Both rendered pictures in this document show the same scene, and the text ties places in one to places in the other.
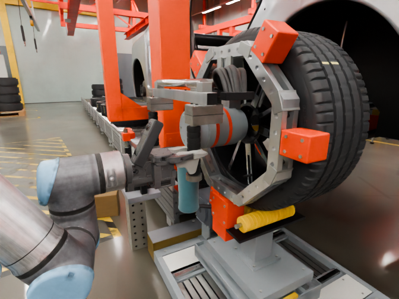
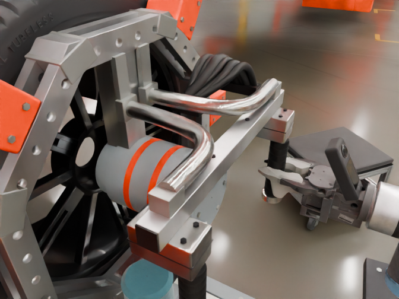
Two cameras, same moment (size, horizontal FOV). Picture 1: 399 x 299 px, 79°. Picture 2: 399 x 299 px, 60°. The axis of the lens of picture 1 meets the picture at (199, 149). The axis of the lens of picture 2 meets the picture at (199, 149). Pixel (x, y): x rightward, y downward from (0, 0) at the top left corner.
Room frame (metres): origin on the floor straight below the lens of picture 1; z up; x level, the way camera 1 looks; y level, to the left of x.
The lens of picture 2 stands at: (1.06, 0.41, 1.24)
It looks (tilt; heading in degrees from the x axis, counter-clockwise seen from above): 33 degrees down; 237
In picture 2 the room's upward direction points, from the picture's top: straight up
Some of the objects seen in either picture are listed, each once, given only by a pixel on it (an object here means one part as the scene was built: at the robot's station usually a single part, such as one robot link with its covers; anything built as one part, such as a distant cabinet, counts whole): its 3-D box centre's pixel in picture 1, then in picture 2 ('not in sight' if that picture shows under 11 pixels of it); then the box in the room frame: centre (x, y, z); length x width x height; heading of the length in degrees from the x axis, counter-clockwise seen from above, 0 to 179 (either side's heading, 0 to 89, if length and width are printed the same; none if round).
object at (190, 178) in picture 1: (193, 151); (275, 167); (0.61, 0.02, 0.83); 0.04 x 0.04 x 0.16
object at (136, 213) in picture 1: (136, 215); not in sight; (1.33, 0.39, 0.21); 0.10 x 0.10 x 0.42; 28
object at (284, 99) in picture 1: (230, 125); (130, 168); (0.88, -0.11, 0.85); 0.54 x 0.07 x 0.54; 28
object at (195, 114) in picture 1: (203, 113); (266, 121); (0.63, -0.01, 0.93); 0.09 x 0.05 x 0.05; 118
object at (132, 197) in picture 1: (134, 183); not in sight; (1.30, 0.38, 0.44); 0.43 x 0.17 x 0.03; 28
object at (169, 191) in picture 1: (132, 151); not in sight; (2.47, 0.71, 0.28); 2.47 x 0.09 x 0.22; 28
